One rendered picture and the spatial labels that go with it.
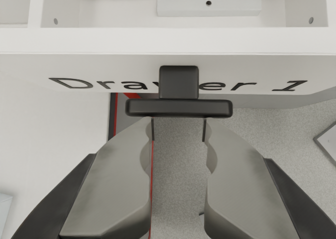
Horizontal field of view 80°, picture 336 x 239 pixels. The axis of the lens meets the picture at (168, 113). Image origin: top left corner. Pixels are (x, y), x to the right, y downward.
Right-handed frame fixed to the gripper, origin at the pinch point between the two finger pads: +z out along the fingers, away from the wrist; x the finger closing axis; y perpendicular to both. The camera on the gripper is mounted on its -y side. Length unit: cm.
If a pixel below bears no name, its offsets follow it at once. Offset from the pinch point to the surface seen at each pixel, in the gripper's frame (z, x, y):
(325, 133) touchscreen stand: 74, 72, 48
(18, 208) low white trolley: 6.2, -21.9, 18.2
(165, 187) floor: 60, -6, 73
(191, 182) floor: 62, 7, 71
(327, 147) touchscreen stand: 70, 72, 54
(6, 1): 13.6, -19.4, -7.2
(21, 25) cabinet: 17.9, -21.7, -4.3
